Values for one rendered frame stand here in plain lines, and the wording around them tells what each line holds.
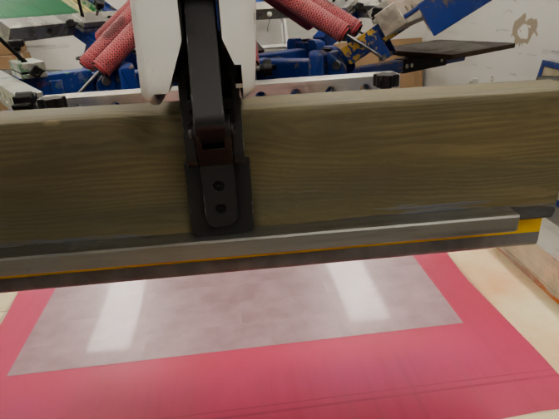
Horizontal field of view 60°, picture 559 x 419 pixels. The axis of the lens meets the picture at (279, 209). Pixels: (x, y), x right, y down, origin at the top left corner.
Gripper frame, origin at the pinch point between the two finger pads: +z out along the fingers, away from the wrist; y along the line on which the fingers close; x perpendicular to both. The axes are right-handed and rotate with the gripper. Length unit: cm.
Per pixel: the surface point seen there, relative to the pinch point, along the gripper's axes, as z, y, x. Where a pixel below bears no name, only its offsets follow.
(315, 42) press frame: 6, -140, 31
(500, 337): 14.5, -1.8, 19.2
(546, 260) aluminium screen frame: 11.7, -7.1, 25.8
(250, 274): 14.6, -14.1, 1.6
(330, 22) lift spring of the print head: -2, -105, 29
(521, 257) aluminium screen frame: 13.2, -10.4, 25.8
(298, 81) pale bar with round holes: 6, -68, 14
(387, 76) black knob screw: 4, -55, 28
